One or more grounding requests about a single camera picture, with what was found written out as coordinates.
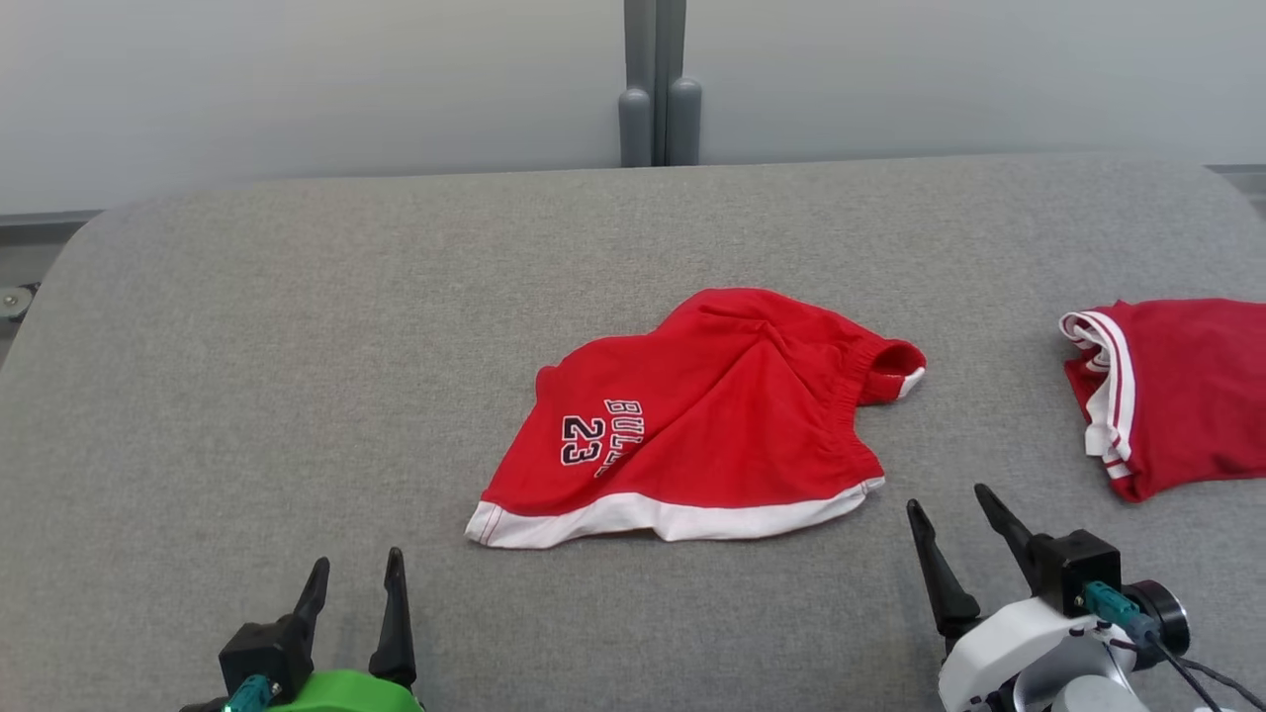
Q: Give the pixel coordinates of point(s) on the grey vertical wall mullion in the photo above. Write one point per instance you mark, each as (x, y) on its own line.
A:
(653, 40)

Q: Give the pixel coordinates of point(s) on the red Bulls jersey shirt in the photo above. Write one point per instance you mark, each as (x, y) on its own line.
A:
(1187, 396)

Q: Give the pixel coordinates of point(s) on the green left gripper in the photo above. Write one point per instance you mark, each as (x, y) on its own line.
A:
(346, 692)

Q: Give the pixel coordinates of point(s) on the teal left camera connector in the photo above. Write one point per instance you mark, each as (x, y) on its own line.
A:
(247, 695)

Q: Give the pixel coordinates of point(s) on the grey rounded post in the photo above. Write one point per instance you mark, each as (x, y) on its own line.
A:
(635, 129)
(683, 124)

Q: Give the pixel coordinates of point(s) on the silver metal bracket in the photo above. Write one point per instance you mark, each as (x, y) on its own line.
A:
(15, 302)

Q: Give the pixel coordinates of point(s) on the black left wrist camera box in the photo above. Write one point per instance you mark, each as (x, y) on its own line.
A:
(262, 653)

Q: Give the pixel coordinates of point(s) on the teal right camera connector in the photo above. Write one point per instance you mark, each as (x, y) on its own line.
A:
(1113, 605)

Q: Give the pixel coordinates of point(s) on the red Bulls shorts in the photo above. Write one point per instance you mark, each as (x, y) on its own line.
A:
(742, 425)

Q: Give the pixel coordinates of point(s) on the teal camera connector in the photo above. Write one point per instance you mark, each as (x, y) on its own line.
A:
(247, 695)
(1113, 605)

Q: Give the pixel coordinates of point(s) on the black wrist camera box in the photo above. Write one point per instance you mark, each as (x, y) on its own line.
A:
(262, 653)
(1073, 564)

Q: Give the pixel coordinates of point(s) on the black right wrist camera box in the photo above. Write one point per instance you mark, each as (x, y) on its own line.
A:
(1073, 564)

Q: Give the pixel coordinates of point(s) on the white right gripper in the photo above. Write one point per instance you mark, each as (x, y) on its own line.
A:
(989, 663)

